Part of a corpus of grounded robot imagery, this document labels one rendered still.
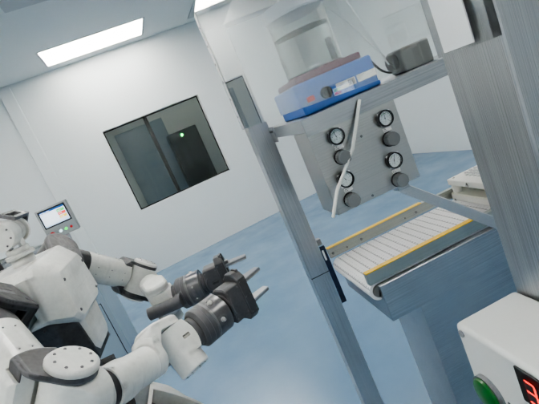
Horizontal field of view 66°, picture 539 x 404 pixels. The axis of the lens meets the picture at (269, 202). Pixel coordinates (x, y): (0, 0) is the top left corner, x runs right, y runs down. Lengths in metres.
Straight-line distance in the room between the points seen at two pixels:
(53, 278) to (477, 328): 0.86
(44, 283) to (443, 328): 0.99
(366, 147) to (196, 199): 5.01
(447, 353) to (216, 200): 4.92
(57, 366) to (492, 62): 0.63
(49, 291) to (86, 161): 4.87
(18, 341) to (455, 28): 0.73
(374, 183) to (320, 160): 0.14
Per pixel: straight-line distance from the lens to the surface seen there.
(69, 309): 1.03
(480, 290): 1.29
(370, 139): 0.97
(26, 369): 0.71
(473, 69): 0.32
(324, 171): 0.93
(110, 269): 1.39
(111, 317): 3.25
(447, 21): 0.32
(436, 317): 1.23
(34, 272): 1.02
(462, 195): 1.41
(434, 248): 1.12
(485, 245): 1.20
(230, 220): 5.99
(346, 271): 1.21
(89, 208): 5.85
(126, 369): 0.76
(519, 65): 0.30
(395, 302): 1.10
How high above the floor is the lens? 1.36
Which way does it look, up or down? 11 degrees down
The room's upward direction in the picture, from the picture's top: 23 degrees counter-clockwise
